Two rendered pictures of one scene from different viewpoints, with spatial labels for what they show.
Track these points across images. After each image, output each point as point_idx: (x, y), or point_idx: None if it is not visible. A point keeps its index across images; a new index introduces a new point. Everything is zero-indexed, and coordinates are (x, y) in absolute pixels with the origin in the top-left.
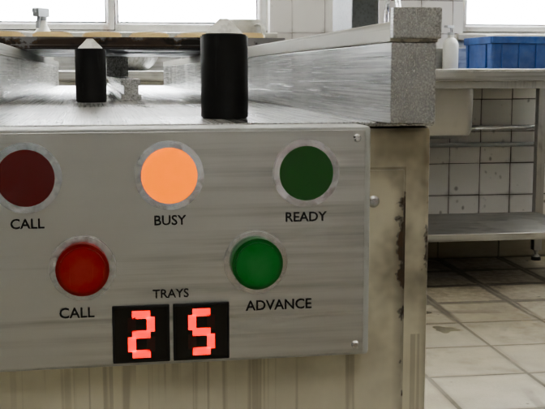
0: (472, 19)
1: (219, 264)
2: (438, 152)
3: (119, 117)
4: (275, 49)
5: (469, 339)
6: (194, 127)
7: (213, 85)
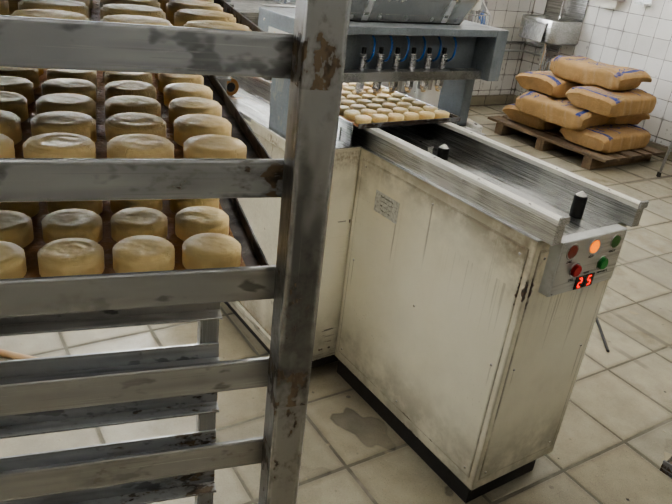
0: None
1: (595, 264)
2: None
3: None
4: (518, 156)
5: None
6: (600, 234)
7: (579, 210)
